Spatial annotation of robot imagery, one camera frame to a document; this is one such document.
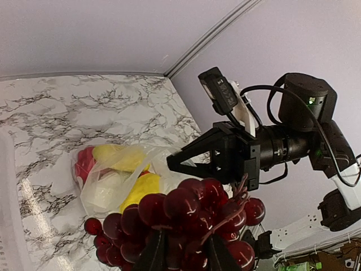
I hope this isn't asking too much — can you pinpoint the dark red grape bunch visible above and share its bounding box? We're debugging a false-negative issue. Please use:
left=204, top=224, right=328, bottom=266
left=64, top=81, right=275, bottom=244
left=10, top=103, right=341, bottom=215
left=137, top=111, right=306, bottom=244
left=84, top=178, right=266, bottom=270

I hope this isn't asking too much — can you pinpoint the right aluminium frame post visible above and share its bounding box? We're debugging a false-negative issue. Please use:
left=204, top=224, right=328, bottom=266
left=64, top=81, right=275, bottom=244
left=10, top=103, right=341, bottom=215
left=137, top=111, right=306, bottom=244
left=163, top=0, right=264, bottom=78

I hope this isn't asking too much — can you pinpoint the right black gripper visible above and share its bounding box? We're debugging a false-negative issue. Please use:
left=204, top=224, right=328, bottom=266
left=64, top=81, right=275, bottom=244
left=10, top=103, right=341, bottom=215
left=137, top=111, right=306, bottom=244
left=166, top=121, right=314, bottom=190

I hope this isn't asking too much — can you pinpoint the yellow corn cob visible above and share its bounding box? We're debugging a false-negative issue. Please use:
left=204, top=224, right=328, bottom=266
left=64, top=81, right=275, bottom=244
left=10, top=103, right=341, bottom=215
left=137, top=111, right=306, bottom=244
left=92, top=144, right=146, bottom=172

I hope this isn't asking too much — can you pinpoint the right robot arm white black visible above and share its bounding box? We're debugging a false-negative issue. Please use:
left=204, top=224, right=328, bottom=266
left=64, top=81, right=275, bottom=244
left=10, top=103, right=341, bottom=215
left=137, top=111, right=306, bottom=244
left=167, top=68, right=360, bottom=231

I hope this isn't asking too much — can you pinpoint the white cauliflower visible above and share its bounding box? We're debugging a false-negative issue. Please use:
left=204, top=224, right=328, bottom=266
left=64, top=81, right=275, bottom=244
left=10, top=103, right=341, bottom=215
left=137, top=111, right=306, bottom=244
left=85, top=171, right=131, bottom=213

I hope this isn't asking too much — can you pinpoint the clear zip top bag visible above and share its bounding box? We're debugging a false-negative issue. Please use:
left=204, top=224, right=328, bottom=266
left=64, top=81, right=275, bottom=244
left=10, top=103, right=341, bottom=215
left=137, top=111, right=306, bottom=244
left=73, top=144, right=188, bottom=218

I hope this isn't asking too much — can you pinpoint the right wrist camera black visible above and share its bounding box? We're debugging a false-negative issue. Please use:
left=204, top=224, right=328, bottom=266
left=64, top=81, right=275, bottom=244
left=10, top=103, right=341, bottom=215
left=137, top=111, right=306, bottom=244
left=198, top=67, right=238, bottom=116

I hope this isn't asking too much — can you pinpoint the yellow banana piece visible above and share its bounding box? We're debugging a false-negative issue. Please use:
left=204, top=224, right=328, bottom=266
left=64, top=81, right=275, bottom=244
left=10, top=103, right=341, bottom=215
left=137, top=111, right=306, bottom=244
left=119, top=171, right=163, bottom=213

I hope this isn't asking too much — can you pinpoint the red bell pepper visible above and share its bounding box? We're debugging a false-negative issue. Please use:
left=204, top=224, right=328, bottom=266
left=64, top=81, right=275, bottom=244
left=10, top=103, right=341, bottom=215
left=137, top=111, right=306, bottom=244
left=74, top=146, right=96, bottom=189

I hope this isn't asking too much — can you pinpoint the white plastic basket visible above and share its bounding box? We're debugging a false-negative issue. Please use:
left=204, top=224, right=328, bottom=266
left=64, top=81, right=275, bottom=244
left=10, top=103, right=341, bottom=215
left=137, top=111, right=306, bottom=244
left=1, top=129, right=33, bottom=270

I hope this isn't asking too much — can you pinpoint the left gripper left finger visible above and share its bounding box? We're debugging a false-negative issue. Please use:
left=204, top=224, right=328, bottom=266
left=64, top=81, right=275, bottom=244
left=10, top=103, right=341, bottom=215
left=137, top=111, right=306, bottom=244
left=132, top=230, right=166, bottom=271

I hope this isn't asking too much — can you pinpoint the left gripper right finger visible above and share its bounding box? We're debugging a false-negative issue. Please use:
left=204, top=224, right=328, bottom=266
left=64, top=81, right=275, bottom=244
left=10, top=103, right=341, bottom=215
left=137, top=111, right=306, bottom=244
left=207, top=234, right=240, bottom=271

